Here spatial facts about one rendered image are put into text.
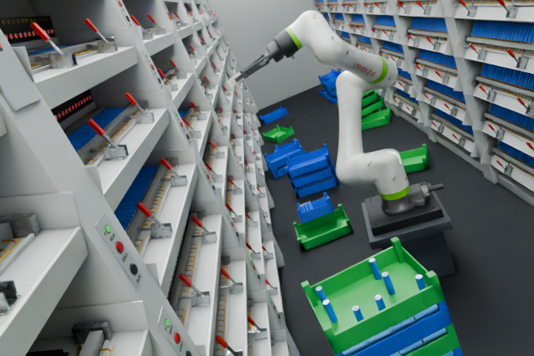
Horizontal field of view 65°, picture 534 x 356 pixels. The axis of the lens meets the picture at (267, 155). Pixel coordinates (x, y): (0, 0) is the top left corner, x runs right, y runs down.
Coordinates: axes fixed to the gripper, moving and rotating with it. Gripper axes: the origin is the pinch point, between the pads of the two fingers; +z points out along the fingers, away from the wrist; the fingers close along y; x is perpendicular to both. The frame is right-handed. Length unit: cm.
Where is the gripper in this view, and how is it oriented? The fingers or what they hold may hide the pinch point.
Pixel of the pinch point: (235, 79)
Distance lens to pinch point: 162.8
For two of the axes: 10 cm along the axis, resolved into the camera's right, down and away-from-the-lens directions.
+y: -0.6, -3.3, 9.4
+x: -5.7, -7.6, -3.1
